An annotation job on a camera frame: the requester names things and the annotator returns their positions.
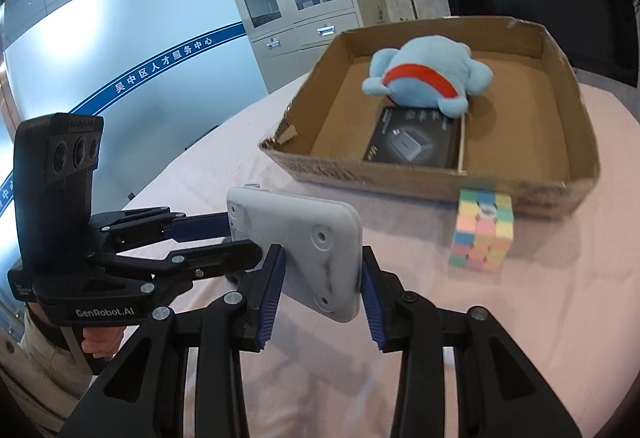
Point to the blue plush toy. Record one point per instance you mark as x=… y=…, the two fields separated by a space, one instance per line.
x=425 y=53

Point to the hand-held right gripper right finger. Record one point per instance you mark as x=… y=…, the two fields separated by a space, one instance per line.
x=372 y=303

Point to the white power strip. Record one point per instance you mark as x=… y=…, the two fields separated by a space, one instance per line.
x=300 y=243

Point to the cardboard box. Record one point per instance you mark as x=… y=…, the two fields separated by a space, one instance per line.
x=520 y=108

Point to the black product box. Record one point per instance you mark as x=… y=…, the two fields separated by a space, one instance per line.
x=415 y=138

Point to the person's beige trousers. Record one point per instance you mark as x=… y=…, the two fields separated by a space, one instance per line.
x=30 y=368

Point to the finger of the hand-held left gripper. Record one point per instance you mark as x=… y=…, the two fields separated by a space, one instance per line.
x=205 y=224
x=220 y=255

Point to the pastel puzzle cube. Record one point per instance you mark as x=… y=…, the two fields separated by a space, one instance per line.
x=480 y=238

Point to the grey metal glass-door cabinet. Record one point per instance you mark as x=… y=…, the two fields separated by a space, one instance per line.
x=290 y=38

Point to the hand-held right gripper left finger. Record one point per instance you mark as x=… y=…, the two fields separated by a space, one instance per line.
x=272 y=288

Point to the person's left hand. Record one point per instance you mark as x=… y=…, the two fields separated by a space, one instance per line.
x=100 y=343

